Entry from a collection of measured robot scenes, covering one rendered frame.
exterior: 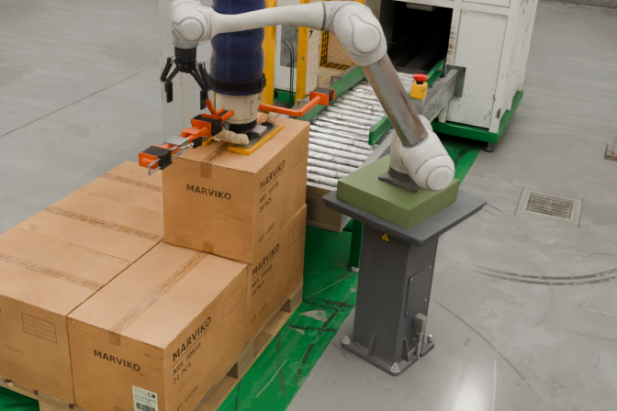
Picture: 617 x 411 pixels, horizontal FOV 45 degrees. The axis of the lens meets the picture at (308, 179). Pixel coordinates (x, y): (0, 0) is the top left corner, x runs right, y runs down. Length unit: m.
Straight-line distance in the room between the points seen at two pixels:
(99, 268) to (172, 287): 0.32
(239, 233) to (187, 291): 0.31
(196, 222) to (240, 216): 0.20
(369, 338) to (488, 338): 0.61
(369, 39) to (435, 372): 1.58
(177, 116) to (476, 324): 2.14
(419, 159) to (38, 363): 1.58
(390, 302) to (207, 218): 0.85
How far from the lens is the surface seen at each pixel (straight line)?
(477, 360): 3.55
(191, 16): 2.39
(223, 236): 2.99
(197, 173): 2.92
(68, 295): 2.88
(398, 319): 3.25
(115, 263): 3.04
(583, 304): 4.12
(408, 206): 2.89
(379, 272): 3.21
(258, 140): 3.04
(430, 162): 2.74
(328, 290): 3.85
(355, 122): 4.48
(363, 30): 2.47
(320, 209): 3.54
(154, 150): 2.61
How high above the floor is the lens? 2.12
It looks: 25 degrees down
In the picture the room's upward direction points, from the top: 3 degrees clockwise
